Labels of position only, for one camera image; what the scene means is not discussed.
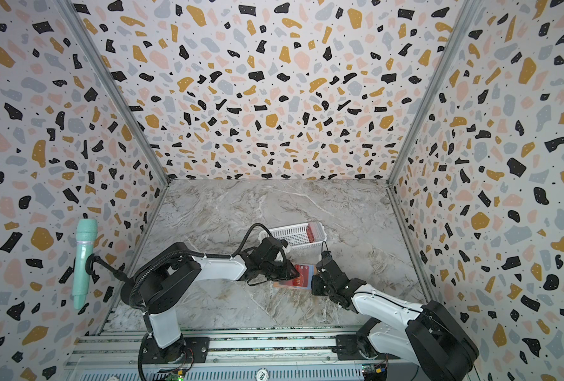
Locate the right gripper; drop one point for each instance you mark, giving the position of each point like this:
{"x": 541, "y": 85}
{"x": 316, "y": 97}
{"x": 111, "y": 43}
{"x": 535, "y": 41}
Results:
{"x": 317, "y": 285}

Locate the aluminium mounting rail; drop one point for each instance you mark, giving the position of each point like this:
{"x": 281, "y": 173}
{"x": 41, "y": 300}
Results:
{"x": 312, "y": 353}

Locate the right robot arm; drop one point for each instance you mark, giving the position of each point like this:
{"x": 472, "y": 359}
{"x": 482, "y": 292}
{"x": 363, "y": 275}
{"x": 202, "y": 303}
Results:
{"x": 425, "y": 335}

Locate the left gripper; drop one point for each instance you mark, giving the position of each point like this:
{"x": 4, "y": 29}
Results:
{"x": 291, "y": 271}

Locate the mint green microphone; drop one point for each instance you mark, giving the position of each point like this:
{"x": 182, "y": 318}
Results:
{"x": 86, "y": 234}

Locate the white plastic basket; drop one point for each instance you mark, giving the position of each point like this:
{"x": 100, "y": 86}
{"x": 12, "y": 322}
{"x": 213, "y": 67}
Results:
{"x": 295, "y": 235}

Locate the red card stack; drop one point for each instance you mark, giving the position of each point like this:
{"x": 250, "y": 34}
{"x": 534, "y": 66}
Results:
{"x": 310, "y": 233}

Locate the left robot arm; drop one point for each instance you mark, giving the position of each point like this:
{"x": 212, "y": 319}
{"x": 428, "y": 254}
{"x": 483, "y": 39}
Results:
{"x": 158, "y": 286}

